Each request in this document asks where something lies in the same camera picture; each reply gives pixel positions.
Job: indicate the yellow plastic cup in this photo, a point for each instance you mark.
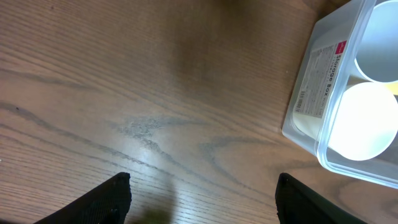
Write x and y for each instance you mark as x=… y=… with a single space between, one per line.
x=393 y=87

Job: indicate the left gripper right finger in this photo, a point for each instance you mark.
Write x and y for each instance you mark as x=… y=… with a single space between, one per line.
x=298 y=203

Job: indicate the grey plastic cup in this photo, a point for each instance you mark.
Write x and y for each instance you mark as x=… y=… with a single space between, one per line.
x=376 y=60

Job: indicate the clear plastic storage box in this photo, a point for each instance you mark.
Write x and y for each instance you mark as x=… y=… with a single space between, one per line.
x=348 y=23

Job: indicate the storage box paper label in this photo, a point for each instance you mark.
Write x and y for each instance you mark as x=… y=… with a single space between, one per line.
x=319 y=79

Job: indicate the cream white plastic cup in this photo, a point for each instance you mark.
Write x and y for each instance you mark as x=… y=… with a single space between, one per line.
x=365 y=123

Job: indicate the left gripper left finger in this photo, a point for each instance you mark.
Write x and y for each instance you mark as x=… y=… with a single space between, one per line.
x=107 y=203

